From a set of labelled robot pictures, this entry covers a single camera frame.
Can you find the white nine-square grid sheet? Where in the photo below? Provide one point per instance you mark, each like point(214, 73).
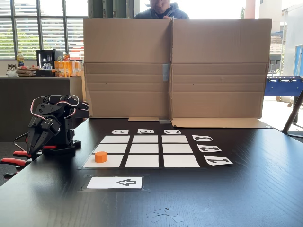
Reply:
point(146, 151)

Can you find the clear crumpled tape piece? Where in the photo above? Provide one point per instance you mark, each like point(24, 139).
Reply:
point(163, 214)

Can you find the brown cardboard panel large flap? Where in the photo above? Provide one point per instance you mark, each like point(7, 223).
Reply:
point(220, 47)

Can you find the black mini fridge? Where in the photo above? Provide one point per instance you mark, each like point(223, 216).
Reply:
point(47, 60)

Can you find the blue foosball table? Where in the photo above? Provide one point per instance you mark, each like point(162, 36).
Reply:
point(284, 86)

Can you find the grey duct tape strip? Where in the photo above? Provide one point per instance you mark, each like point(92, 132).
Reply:
point(165, 121)

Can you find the dark kitchen counter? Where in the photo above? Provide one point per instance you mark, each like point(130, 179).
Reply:
point(19, 99)

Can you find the red black clamp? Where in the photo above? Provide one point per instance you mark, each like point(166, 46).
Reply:
point(14, 161)

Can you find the black slanted metal leg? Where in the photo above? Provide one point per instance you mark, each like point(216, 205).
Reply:
point(292, 113)

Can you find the round orange token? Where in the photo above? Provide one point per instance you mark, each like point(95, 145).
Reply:
point(101, 157)

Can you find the brown cardboard panel small flap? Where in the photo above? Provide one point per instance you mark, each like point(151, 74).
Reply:
point(127, 47)

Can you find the paper sheet number 1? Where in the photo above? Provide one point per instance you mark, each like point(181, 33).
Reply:
point(217, 160)

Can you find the orange juice cartons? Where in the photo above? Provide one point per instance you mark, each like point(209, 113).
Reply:
point(67, 68)

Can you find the grey tape on cardboard seam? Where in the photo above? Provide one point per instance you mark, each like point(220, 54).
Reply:
point(166, 72)

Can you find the tray with food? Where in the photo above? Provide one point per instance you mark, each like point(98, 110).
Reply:
point(24, 71)

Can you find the yellow drink bottle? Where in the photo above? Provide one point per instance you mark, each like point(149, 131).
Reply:
point(20, 59)

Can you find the paper sheet letter C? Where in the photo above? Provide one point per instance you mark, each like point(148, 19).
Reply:
point(172, 131)

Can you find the paper sheet number 3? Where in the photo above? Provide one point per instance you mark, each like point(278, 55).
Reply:
point(202, 138)

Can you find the white arrow paper sheet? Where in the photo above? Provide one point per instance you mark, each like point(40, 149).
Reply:
point(106, 182)

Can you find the paper sheet letter B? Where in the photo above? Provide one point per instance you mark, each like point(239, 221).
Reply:
point(145, 131)

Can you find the paper sheet letter A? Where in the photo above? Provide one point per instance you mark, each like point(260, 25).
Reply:
point(120, 131)

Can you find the paper sheet number 2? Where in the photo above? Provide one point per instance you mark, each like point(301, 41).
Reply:
point(209, 148)

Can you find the person in dark jacket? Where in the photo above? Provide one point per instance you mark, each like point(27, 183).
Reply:
point(163, 10)

